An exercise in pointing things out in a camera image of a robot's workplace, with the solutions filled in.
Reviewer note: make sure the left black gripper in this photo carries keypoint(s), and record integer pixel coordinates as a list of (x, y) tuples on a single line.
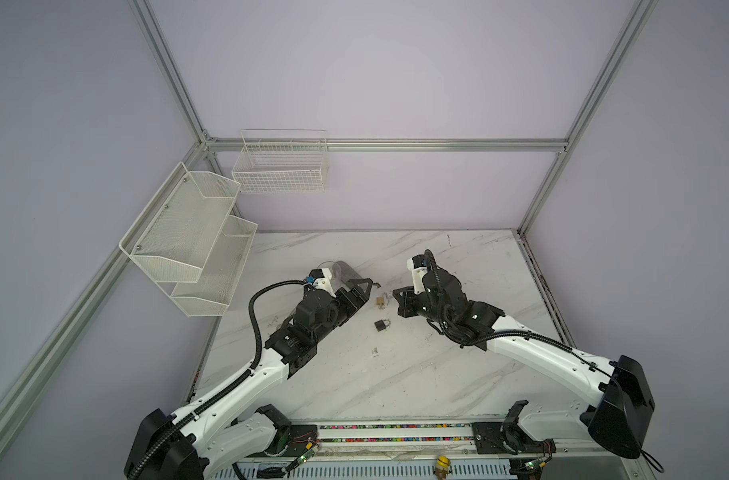
[(352, 295)]

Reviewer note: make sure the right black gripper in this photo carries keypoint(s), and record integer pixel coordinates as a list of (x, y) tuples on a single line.
[(408, 300)]

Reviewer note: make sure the black padlock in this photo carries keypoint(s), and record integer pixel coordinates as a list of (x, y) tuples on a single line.
[(382, 325)]

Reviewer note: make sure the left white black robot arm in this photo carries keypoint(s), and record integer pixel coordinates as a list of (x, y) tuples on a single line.
[(173, 446)]

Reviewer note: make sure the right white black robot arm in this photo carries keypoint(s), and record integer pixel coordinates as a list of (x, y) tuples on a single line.
[(615, 394)]

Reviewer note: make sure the grey fabric glasses case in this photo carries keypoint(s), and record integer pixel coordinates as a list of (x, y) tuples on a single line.
[(349, 276)]

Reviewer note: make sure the clear plastic cup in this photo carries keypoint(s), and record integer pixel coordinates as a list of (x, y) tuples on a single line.
[(335, 271)]

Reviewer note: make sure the white two-tier mesh shelf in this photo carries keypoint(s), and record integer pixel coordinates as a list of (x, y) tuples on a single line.
[(190, 242)]

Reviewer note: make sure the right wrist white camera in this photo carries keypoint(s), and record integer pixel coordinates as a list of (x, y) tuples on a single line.
[(417, 268)]

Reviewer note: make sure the wrist white camera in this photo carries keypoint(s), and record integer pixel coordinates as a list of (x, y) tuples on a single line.
[(321, 279), (417, 268)]

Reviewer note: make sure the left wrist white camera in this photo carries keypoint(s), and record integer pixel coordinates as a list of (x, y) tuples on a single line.
[(321, 279)]

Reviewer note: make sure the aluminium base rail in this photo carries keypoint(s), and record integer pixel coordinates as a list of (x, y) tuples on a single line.
[(268, 445)]

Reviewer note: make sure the white wire basket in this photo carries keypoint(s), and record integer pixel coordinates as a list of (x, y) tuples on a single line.
[(282, 161)]

